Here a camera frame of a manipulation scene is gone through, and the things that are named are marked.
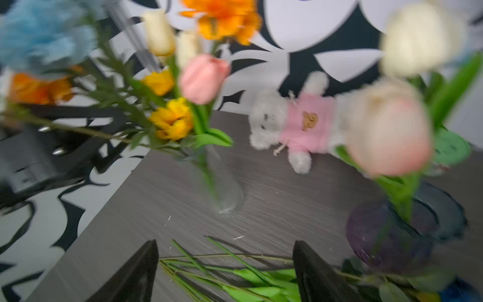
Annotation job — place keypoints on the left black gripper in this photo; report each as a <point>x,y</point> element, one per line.
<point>34,160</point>

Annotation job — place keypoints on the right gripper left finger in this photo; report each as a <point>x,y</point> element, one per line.
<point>134,280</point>

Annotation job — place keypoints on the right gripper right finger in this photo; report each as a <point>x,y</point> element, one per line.
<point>317,280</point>

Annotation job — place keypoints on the blue rose low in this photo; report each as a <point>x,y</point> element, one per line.
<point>460,291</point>

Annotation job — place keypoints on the purple glass vase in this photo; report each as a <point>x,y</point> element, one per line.
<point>386,243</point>

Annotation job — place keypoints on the clear glass vase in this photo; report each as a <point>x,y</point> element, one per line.
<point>212,181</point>

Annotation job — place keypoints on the mixed sunflower bouquet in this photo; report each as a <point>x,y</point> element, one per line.
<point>163,81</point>

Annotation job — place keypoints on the white teddy bear pink shirt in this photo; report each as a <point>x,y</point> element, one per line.
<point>304,124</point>

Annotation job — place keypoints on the tulip bouquet blue white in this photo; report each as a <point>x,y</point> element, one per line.
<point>426,68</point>

